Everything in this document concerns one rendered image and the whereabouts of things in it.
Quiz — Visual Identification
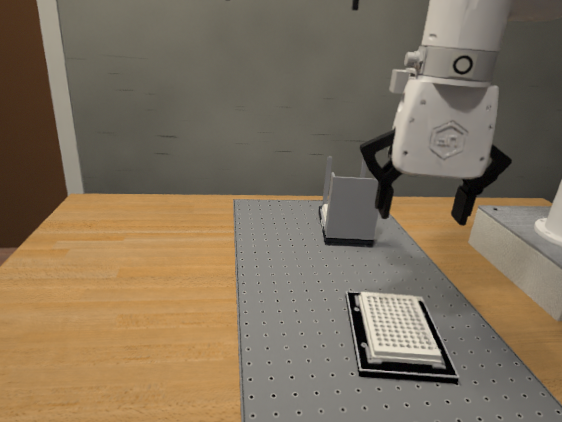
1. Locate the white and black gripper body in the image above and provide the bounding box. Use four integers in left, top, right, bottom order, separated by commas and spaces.
388, 73, 499, 179

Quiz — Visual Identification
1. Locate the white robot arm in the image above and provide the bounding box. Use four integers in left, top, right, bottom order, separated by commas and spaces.
390, 0, 562, 247

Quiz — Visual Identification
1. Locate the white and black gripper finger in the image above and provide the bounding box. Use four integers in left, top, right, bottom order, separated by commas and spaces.
360, 129, 402, 219
451, 144, 512, 226

